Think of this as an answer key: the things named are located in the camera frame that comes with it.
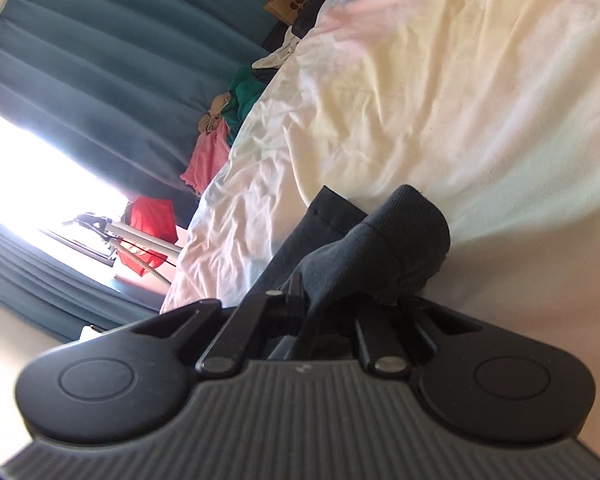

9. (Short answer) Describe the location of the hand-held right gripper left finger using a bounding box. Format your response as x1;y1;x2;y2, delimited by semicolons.
131;274;305;379

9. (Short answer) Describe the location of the white garment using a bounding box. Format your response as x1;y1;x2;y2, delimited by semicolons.
252;29;304;70

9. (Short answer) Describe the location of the pink box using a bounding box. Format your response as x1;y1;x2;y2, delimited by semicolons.
112;225;193;297

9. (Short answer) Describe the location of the dark grey garment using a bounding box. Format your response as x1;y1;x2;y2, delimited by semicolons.
260;184;452;361

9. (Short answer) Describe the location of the green garment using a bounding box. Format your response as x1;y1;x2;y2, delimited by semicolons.
228;64;277;142

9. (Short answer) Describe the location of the red garment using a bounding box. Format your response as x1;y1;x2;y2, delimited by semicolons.
116;196;179;277

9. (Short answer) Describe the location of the pink garment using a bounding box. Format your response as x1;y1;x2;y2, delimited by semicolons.
180;119;231;197

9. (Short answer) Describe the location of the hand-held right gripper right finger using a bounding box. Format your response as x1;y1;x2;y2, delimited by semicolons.
354;298;482;379

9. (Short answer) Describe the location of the beige cloth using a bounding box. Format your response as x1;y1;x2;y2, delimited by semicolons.
198;91;236;134

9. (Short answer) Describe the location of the bed with pastel sheet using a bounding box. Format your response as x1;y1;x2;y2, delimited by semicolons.
160;0;600;461

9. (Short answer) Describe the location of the window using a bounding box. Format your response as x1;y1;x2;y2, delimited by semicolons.
0;107;133;267

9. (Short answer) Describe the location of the teal curtain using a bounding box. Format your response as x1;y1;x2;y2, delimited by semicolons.
0;0;306;347

